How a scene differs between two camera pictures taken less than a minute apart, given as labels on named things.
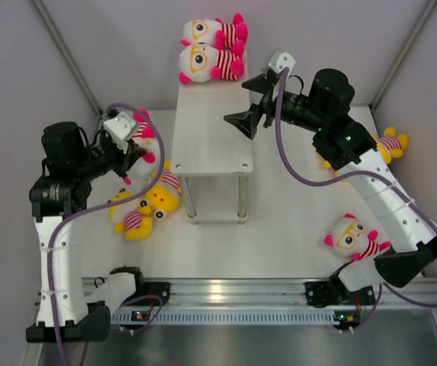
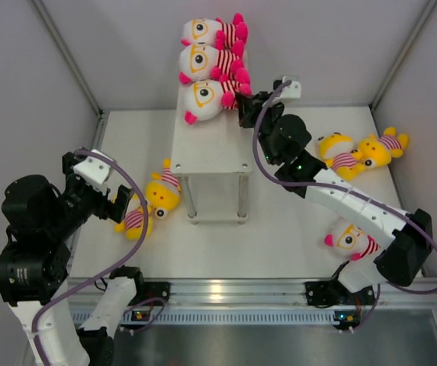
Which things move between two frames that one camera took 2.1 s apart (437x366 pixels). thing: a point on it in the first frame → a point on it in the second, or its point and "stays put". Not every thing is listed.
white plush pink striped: [211, 32] stays put
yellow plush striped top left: [163, 198] stays put
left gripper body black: [105, 158] → [81, 202]
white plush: [146, 168] → [205, 100]
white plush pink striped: [201, 62] stays put
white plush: [348, 237] stays put
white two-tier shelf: [213, 152] stays put
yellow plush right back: [390, 145] stays put
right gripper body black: [294, 110] → [250, 117]
